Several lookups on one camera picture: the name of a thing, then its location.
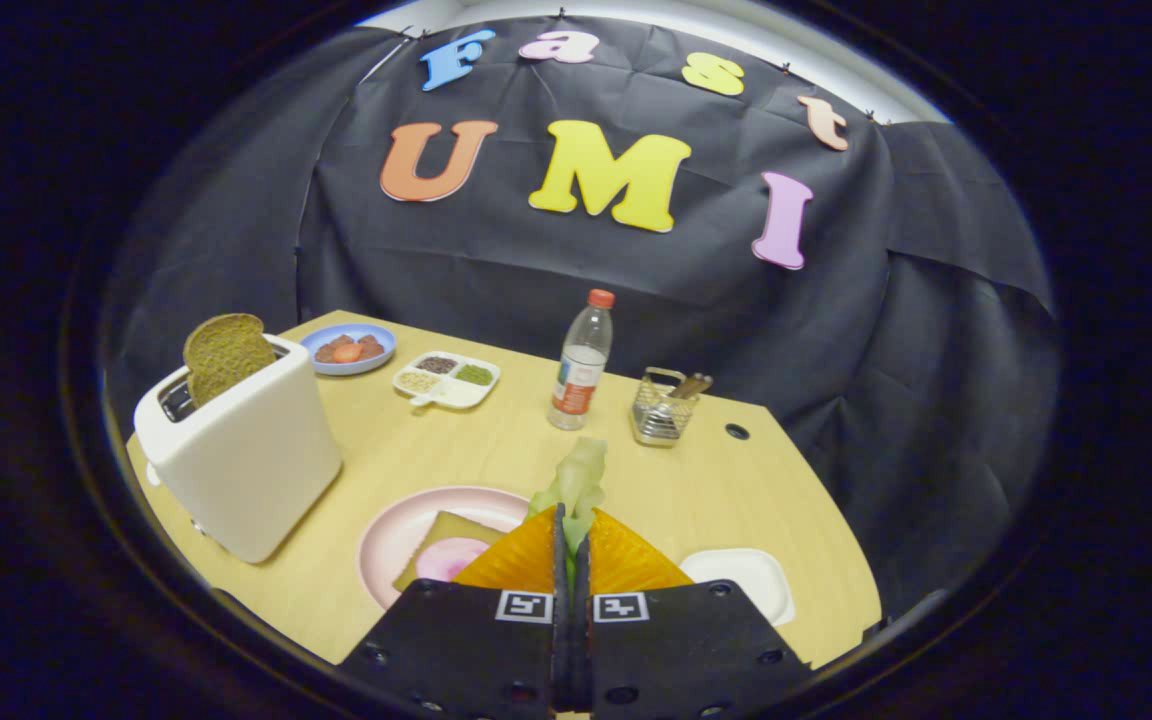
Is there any pink round plate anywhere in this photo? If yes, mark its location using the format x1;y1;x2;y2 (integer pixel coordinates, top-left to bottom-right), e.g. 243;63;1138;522
357;486;534;611

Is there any blue round plate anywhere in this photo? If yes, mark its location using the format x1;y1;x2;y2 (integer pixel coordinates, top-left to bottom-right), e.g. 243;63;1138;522
299;323;398;377

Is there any green lettuce leaf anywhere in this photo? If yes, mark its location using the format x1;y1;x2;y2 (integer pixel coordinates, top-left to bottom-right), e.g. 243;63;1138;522
528;437;609;556

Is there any wire mesh utensil holder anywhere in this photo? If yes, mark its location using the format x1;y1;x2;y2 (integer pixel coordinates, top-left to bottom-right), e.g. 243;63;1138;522
631;367;702;448

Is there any white divided seasoning dish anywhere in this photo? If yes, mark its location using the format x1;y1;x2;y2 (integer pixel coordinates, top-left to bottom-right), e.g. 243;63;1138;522
393;350;502;411

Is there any white toaster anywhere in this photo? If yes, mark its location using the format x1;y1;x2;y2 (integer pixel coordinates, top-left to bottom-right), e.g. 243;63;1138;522
133;334;344;565

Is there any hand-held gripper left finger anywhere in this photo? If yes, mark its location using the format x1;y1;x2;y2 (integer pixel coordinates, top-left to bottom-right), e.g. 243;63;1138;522
339;505;577;720

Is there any brown toast slice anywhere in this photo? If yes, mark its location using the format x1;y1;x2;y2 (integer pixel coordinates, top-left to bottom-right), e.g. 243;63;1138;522
183;313;279;409

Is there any pink ham slice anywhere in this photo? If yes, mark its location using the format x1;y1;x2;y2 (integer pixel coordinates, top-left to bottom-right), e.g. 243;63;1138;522
416;537;492;583

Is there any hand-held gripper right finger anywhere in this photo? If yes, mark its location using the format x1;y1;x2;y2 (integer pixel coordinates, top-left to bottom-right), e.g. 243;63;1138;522
576;508;817;720

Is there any white square plate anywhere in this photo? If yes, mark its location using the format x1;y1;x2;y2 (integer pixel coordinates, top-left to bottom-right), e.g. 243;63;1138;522
679;548;797;628

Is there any clear bottle with red cap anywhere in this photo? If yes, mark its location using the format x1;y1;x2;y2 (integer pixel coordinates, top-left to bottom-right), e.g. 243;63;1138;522
548;289;616;432

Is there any bread slice under ham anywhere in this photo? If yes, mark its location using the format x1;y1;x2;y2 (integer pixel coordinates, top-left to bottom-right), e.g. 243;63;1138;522
393;511;507;593

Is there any black backdrop cloth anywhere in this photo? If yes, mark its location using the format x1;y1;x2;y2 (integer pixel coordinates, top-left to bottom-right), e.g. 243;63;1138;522
101;10;1057;621

